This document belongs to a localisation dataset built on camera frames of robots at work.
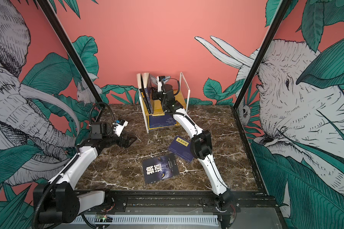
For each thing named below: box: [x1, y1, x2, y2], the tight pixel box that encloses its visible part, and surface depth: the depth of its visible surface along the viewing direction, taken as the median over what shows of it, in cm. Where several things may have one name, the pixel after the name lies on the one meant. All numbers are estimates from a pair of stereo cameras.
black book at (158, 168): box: [142, 153, 180, 185], surface depth 87 cm
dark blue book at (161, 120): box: [148, 112, 177, 129], surface depth 103 cm
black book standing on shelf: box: [139, 73, 153, 115], surface depth 78 cm
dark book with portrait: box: [142, 72, 155, 115], surface depth 81 cm
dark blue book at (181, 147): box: [167, 135, 195, 163], surface depth 97 cm
